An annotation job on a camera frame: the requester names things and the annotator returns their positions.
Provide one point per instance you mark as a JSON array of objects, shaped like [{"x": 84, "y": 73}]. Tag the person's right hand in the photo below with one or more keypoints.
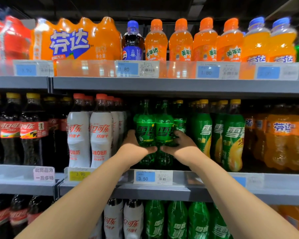
[{"x": 184, "y": 151}]

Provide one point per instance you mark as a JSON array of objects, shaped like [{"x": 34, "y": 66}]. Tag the large cola bottle blue cap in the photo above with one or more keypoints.
[{"x": 133, "y": 49}]

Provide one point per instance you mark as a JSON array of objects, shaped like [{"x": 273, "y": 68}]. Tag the person's right forearm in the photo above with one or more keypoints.
[{"x": 249, "y": 201}]

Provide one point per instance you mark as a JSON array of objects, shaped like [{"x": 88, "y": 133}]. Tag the green soda bottle yellow cap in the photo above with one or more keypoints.
[{"x": 234, "y": 139}]

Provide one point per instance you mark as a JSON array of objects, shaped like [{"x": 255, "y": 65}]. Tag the white cola bottle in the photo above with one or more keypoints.
[
  {"x": 97, "y": 229},
  {"x": 133, "y": 221},
  {"x": 113, "y": 221}
]

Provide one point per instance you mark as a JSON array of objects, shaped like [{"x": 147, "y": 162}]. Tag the row of dark cola bottles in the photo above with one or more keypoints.
[
  {"x": 17, "y": 214},
  {"x": 10, "y": 129}
]

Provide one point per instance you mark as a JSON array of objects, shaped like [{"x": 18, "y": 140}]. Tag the row of shelf price tags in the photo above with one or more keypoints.
[
  {"x": 127, "y": 68},
  {"x": 145, "y": 176}
]

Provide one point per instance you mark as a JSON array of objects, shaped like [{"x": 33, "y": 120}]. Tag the grey store shelving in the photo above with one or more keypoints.
[{"x": 164, "y": 86}]

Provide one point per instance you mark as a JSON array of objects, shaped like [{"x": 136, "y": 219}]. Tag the person's left forearm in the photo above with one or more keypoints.
[{"x": 74, "y": 206}]

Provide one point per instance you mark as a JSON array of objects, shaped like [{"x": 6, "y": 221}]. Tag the person's left hand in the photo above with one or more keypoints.
[{"x": 134, "y": 151}]

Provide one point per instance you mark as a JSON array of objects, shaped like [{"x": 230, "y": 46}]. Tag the row of green soda bottles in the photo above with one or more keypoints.
[{"x": 177, "y": 221}]

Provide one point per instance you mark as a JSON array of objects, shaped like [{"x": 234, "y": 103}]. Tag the orange Fanta multipack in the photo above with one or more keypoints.
[{"x": 74, "y": 42}]

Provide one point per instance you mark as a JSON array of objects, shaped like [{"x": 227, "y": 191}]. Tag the red cola multipack large script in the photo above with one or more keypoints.
[{"x": 12, "y": 39}]

